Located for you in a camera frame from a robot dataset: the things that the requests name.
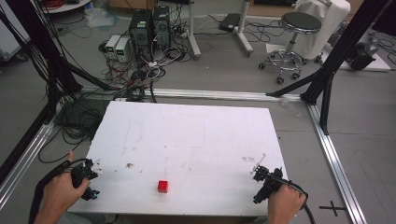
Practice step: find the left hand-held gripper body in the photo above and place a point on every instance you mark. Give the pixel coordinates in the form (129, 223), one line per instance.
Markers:
(77, 178)

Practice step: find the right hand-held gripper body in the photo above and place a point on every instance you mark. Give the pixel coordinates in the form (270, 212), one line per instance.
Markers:
(268, 183)

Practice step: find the person's left hand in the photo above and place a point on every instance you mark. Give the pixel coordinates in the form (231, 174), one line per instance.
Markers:
(60, 189)

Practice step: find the person's right hand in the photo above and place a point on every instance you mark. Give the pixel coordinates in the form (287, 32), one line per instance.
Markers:
(285, 203)

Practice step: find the red cube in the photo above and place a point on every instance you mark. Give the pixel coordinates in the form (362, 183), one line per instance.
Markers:
(162, 186)

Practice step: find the white power strip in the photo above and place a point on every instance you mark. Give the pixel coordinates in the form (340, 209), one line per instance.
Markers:
(153, 64)

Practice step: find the white power supply unit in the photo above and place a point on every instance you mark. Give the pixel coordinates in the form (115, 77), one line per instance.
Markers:
(111, 46)
(122, 49)

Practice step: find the round black stool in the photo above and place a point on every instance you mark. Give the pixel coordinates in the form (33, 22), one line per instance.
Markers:
(294, 37)

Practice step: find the white table leg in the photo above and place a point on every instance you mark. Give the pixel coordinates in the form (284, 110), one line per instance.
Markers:
(244, 29)
(193, 31)

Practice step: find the black computer tower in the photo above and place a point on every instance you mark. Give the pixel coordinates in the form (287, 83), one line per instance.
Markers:
(140, 29)
(162, 26)

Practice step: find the black flat box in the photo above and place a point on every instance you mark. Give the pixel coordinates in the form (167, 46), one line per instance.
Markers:
(229, 22)

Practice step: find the white cloth cover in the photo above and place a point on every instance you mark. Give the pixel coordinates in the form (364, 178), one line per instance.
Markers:
(320, 28)

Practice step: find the black device on white board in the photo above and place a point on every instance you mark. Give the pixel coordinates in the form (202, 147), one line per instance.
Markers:
(364, 53)

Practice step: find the aluminium floor rail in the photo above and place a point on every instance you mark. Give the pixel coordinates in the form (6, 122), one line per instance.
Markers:
(218, 94)
(334, 161)
(25, 165)

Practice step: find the black frame post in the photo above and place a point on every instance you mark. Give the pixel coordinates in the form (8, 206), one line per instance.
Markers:
(46, 56)
(336, 59)

